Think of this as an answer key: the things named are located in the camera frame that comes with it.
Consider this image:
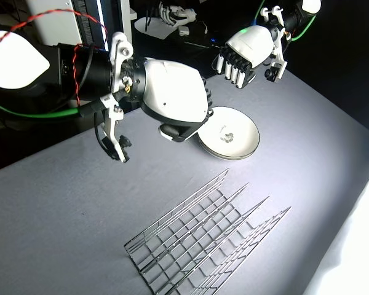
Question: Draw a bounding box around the spare white robot hand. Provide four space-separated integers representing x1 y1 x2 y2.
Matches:
158 1 195 27

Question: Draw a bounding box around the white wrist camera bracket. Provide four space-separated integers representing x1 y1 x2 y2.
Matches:
260 6 288 84
93 30 135 163

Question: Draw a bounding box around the thin green cable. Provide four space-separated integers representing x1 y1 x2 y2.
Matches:
253 0 266 24

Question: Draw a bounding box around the metal wire dish rack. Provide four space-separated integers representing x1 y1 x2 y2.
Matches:
124 168 292 295

